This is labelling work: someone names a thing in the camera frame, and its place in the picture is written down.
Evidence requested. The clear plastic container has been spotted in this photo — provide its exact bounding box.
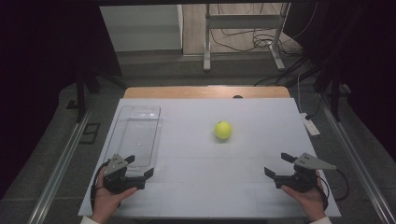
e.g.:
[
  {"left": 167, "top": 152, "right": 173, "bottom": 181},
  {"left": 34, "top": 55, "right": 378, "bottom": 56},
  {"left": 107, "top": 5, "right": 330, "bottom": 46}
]
[{"left": 104, "top": 105, "right": 163, "bottom": 172}]

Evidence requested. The tangle of black floor cables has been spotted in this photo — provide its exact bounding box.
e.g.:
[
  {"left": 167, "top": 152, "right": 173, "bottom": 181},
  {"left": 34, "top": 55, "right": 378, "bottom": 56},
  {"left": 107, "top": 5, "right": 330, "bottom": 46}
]
[{"left": 209, "top": 3, "right": 312, "bottom": 88}]

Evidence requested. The white cabinet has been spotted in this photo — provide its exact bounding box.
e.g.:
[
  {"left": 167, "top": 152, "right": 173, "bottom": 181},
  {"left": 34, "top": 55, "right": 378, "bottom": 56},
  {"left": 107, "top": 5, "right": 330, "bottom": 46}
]
[{"left": 99, "top": 4, "right": 184, "bottom": 52}]

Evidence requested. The wooden table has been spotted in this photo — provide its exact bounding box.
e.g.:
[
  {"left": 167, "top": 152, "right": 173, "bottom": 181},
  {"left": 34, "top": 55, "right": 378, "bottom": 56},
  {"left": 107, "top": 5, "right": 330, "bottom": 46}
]
[{"left": 123, "top": 86, "right": 291, "bottom": 100}]

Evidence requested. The black power cable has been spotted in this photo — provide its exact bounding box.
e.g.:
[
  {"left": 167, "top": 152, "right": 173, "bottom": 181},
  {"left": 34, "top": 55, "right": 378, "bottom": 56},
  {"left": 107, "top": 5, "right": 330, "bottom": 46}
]
[{"left": 304, "top": 91, "right": 323, "bottom": 121}]

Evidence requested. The white metal desk frame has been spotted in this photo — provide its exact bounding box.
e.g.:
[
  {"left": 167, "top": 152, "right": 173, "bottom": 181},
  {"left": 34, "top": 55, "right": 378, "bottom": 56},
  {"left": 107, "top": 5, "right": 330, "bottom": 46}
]
[{"left": 203, "top": 3, "right": 291, "bottom": 73}]

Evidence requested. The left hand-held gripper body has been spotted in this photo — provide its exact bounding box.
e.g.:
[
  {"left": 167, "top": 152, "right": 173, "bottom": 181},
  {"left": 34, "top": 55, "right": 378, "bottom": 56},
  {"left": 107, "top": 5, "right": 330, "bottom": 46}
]
[{"left": 102, "top": 153, "right": 148, "bottom": 195}]

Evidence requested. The yellow tennis ball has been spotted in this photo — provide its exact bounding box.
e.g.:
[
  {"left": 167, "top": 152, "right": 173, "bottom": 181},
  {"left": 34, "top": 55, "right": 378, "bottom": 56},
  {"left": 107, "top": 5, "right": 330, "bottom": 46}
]
[{"left": 214, "top": 120, "right": 233, "bottom": 140}]

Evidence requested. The person's left hand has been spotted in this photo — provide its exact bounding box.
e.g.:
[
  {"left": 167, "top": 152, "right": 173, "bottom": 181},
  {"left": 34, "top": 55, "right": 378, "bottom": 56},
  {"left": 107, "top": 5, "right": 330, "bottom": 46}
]
[{"left": 92, "top": 167, "right": 138, "bottom": 224}]

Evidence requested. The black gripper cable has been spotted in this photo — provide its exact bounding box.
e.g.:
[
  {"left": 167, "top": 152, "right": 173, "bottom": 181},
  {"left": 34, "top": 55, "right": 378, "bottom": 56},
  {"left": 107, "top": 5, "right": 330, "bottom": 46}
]
[
  {"left": 317, "top": 169, "right": 350, "bottom": 210},
  {"left": 90, "top": 160, "right": 110, "bottom": 210}
]

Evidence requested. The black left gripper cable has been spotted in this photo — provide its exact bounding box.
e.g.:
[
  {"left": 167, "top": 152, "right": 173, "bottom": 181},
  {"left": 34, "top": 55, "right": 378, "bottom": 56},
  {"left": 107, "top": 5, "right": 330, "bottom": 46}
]
[{"left": 90, "top": 160, "right": 110, "bottom": 210}]

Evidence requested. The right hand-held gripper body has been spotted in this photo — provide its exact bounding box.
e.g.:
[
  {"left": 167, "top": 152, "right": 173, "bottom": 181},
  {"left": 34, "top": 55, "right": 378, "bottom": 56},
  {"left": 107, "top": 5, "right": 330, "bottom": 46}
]
[{"left": 274, "top": 152, "right": 337, "bottom": 193}]

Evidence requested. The aluminium rail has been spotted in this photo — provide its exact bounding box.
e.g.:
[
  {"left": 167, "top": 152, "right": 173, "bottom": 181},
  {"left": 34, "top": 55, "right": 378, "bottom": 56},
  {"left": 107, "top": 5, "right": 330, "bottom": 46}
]
[
  {"left": 26, "top": 110, "right": 92, "bottom": 224},
  {"left": 319, "top": 92, "right": 396, "bottom": 224}
]

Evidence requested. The white power strip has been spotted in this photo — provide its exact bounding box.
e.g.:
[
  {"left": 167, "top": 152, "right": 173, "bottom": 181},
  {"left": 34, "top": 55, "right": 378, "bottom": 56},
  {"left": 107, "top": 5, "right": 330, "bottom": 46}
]
[{"left": 299, "top": 112, "right": 321, "bottom": 137}]

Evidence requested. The person's right hand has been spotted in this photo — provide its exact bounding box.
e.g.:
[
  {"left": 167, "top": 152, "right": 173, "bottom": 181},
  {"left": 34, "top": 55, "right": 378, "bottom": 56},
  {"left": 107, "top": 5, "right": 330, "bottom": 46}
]
[{"left": 280, "top": 169, "right": 328, "bottom": 222}]

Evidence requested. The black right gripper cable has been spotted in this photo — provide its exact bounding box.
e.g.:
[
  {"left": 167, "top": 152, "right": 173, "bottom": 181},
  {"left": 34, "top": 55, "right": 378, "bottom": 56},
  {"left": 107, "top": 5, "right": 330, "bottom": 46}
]
[{"left": 317, "top": 169, "right": 350, "bottom": 210}]

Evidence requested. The black metal stand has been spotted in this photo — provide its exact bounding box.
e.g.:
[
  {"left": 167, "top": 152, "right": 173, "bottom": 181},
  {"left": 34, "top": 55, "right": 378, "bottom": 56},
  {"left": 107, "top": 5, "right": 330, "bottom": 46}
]
[
  {"left": 313, "top": 69, "right": 353, "bottom": 123},
  {"left": 65, "top": 66, "right": 127, "bottom": 124}
]

